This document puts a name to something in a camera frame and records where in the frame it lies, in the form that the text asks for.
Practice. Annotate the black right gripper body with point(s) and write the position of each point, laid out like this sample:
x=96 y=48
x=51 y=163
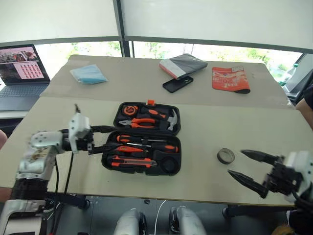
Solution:
x=283 y=178

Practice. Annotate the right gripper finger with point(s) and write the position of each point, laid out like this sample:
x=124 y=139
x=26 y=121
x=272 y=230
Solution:
x=261 y=157
x=247 y=181

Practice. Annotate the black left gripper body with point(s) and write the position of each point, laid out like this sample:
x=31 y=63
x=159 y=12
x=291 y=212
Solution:
x=85 y=144

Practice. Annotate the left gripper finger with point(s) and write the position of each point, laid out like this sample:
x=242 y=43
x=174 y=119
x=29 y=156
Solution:
x=102 y=148
x=102 y=129

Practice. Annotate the black orange flathead screwdriver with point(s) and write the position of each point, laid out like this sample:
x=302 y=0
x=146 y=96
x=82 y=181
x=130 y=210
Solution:
x=127 y=138

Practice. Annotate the orange voltage tester pen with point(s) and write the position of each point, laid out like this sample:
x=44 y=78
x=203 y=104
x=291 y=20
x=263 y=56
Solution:
x=129 y=148

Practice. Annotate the orange black utility knife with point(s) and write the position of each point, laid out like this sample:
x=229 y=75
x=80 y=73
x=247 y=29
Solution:
x=132 y=161

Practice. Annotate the black orange Phillips screwdriver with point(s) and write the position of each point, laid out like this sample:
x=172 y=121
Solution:
x=166 y=148

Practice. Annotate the bystander bare forearm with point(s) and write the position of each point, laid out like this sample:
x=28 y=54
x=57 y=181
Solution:
x=2 y=139
x=305 y=112

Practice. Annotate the black tool case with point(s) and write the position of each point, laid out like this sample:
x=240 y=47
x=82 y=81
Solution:
x=168 y=164

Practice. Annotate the orange black tape measure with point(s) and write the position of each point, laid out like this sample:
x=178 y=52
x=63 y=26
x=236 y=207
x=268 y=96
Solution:
x=130 y=109

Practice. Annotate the blue face mask pack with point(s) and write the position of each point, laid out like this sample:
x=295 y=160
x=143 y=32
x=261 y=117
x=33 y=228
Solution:
x=89 y=74

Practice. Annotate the small black floor object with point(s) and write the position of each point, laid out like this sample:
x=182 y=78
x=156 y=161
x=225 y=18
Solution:
x=147 y=201

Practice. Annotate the silver rounded leg shell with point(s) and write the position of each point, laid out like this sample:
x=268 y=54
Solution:
x=189 y=221
x=129 y=222

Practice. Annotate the orange snack bag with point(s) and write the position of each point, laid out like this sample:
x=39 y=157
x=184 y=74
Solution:
x=230 y=79

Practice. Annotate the clear plastic bottle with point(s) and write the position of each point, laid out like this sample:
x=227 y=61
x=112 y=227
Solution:
x=288 y=74

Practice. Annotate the black phone case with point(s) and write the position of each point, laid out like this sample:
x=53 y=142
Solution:
x=178 y=84

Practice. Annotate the open laptop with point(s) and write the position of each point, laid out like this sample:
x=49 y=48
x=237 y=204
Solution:
x=22 y=68

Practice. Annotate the grey white mailer pouch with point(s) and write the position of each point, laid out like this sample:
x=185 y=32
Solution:
x=185 y=63

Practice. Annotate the white roller blind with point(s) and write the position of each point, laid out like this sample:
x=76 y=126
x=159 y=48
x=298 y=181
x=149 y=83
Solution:
x=207 y=19
x=61 y=19

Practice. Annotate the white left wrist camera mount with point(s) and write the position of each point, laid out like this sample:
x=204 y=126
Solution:
x=78 y=124

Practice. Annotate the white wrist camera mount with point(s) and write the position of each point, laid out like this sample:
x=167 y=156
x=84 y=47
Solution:
x=305 y=161
x=78 y=124

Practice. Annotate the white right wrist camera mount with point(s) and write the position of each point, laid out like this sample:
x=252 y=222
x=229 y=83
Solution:
x=305 y=161

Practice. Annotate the dark window frame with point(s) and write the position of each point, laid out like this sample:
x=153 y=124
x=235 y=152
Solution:
x=122 y=24

